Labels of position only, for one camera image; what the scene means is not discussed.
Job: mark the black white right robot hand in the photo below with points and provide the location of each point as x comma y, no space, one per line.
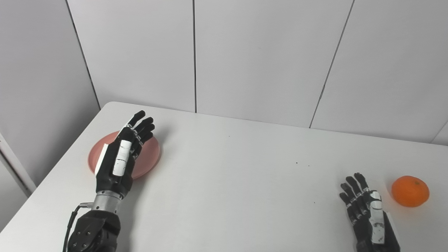
376,224

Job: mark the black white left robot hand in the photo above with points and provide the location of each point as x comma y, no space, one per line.
120,161

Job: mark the pink round plate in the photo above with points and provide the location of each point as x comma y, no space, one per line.
148,157

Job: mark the orange fruit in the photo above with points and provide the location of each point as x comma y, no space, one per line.
410,191

